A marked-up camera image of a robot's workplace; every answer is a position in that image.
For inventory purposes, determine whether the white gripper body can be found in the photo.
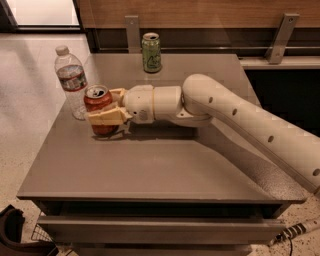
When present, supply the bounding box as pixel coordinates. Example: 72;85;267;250
123;85;154;124

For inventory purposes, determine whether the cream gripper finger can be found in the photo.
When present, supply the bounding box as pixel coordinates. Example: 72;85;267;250
85;103;132;126
110;88;127;103

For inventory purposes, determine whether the red coke can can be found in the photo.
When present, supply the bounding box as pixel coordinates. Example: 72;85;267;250
84;85;117;136

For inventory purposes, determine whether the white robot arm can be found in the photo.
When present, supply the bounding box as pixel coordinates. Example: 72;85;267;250
84;74;320;194

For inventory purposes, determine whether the clear plastic water bottle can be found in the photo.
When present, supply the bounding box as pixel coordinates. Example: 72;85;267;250
54;45;88;120

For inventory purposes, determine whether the green soda can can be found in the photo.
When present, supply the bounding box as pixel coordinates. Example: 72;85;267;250
142;32;162;73

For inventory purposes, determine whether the dark brown object on floor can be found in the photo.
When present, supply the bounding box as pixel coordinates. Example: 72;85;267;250
0;205;58;256

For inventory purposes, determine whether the grey cabinet drawer front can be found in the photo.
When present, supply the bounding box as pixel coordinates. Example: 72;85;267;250
38;216;284;245

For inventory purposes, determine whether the left metal wall bracket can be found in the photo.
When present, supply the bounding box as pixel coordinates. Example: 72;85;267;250
125;15;141;54

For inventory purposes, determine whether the metal wall bracket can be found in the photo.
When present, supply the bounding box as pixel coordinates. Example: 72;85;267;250
125;15;141;54
265;13;300;65

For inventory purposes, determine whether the wire basket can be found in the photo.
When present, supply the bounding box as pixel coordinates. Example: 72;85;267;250
31;223;52;242

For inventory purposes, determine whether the right metal wall bracket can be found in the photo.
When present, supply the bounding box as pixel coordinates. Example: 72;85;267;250
265;13;300;65

